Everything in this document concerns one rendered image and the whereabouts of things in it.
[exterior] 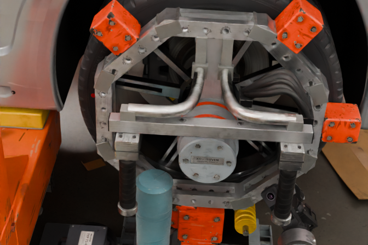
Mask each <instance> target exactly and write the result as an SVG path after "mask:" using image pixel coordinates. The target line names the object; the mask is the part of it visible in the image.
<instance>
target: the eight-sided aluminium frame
mask: <svg viewBox="0 0 368 245"><path fill-rule="evenodd" d="M205 27H206V28H208V29H204V28H205ZM225 28H226V29H227V30H224V29H225ZM171 36H177V37H195V38H196V37H197V36H199V37H207V38H213V39H223V38H234V40H250V41H258V42H260V43H261V44H262V45H263V46H264V47H265V48H266V50H267V51H268V52H269V53H270V54H271V55H272V56H273V57H274V58H275V59H276V60H277V61H278V62H279V63H280V64H281V65H282V66H283V67H284V68H285V69H287V70H290V71H291V72H293V73H294V74H295V75H296V76H297V77H298V79H299V81H300V82H301V84H302V86H303V88H304V89H305V90H306V92H307V94H306V95H307V96H310V99H311V103H312V108H313V114H314V125H313V128H314V137H313V143H312V144H304V151H305V156H304V163H303V167H302V170H301V171H297V177H299V176H300V175H302V174H304V173H305V174H306V173H307V172H308V171H309V170H310V169H312V168H313V167H315V162H316V160H317V153H318V148H319V142H320V137H321V131H322V128H323V122H324V117H325V111H326V106H327V103H328V102H329V101H328V96H329V87H328V84H327V80H326V77H325V76H324V75H323V74H322V72H321V71H320V69H318V68H317V67H316V66H315V65H314V64H313V63H312V62H311V61H310V59H309V58H308V57H307V56H306V55H305V54H304V53H303V52H302V51H300V52H299V53H298V54H295V53H294V52H293V51H292V50H290V49H289V48H288V47H287V46H286V45H285V44H283V43H282V42H281V41H279V40H278V39H276V36H277V29H276V25H275V21H274V20H272V19H271V18H270V17H269V16H268V14H266V13H257V12H255V11H253V13H248V12H238V11H219V10H201V9H182V8H180V7H177V8H165V9H164V10H163V11H162V12H160V13H158V14H157V16H156V17H154V18H153V19H152V20H151V21H150V22H148V23H147V24H146V25H144V27H143V28H141V31H140V36H139V40H138V41H137V42H136V43H135V44H133V45H132V46H131V47H130V48H129V49H127V50H126V51H125V52H123V53H122V54H121V55H120V56H118V57H117V56H116V55H115V54H114V53H111V54H109V55H108V56H105V59H103V60H102V61H101V62H100V63H99V64H98V66H97V69H96V73H95V76H94V83H95V84H94V89H95V112H96V140H97V141H96V146H97V153H98V154H99V155H100V156H101V157H102V158H103V159H104V161H107V162H108V163H110V164H111V165H112V166H113V167H114V168H116V169H117V170H118V171H119V160H116V159H115V151H114V142H115V138H116V132H109V131H108V117H109V114H110V113H115V112H116V93H115V81H116V80H117V79H118V78H120V77H121V76H122V75H123V74H125V73H126V72H127V71H128V70H130V69H131V68H132V67H134V66H135V65H136V64H137V63H139V62H140V61H141V60H142V59H144V58H145V57H146V56H147V55H148V54H150V53H151V52H152V51H153V50H155V49H156V48H157V47H159V46H160V45H161V44H163V43H164V42H165V41H166V40H167V39H169V38H170V37H171ZM150 169H155V168H154V167H153V166H152V165H151V164H150V163H148V162H147V161H146V160H145V159H144V158H143V157H142V156H139V160H138V161H136V178H137V176H138V175H139V174H140V173H142V172H144V171H146V170H150ZM279 173H280V170H279V169H278V161H277V159H276V160H275V161H273V162H272V163H270V164H269V165H267V166H266V167H264V168H263V169H261V170H259V171H258V172H256V173H255V174H253V175H251V176H250V177H249V178H247V179H245V180H244V181H242V182H241V183H227V182H215V183H201V182H197V181H195V180H183V179H173V185H172V203H173V204H176V205H181V206H191V207H208V208H225V209H233V210H234V211H235V210H238V209H242V210H245V209H247V208H249V207H251V206H254V204H255V203H257V202H259V201H260V200H262V199H263V198H262V196H261V192H262V191H263V190H264V189H265V188H267V187H269V186H270V185H272V184H278V180H279ZM297 177H296V178H297Z"/></svg>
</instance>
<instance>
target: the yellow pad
mask: <svg viewBox="0 0 368 245"><path fill-rule="evenodd" d="M49 113H50V110H41V109H24V108H6V107H0V127H6V128H15V129H33V130H43V129H44V127H45V124H46V122H47V119H48V116H49Z"/></svg>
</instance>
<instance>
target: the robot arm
mask: <svg viewBox="0 0 368 245"><path fill-rule="evenodd" d="M277 188H278V185H277V184H272V185H270V186H269V187H267V188H265V189H264V190H263V191H262V192H261V196H262V198H263V199H264V201H265V203H266V204H267V206H268V207H269V209H270V210H271V211H272V210H274V205H275V199H276V194H277ZM303 200H304V193H303V191H302V190H301V189H300V188H299V187H298V185H297V184H296V183H295V189H294V195H293V199H292V205H291V211H290V212H291V222H290V224H289V225H287V226H282V228H283V230H284V231H283V232H282V234H281V235H280V236H279V238H278V245H316V240H315V237H314V235H313V234H312V233H311V231H313V229H314V228H316V227H318V222H317V216H316V212H315V211H314V210H313V209H312V208H311V207H310V206H309V205H308V204H306V203H305V204H303V203H302V201H303ZM312 213H313V214H314V216H315V220H314V219H313V217H312ZM310 228H311V229H310Z"/></svg>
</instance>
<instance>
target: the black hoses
mask: <svg viewBox="0 0 368 245"><path fill-rule="evenodd" d="M233 81H234V82H239V74H233ZM276 95H287V96H289V97H291V98H292V100H293V101H294V102H295V103H296V105H297V109H298V114H299V115H302V116H303V124H308V125H314V114H313V108H312V103H311V97H310V96H307V95H306V92H305V90H304V88H303V86H302V84H301V82H300V81H299V79H298V77H297V76H296V75H295V74H294V73H293V72H291V71H290V70H287V69H276V70H273V71H271V72H269V73H267V74H265V75H264V76H262V77H261V78H259V79H258V80H256V81H255V82H253V83H252V84H250V85H248V86H240V87H239V104H240V105H242V106H243V107H245V108H252V102H253V99H252V98H263V97H271V96H276Z"/></svg>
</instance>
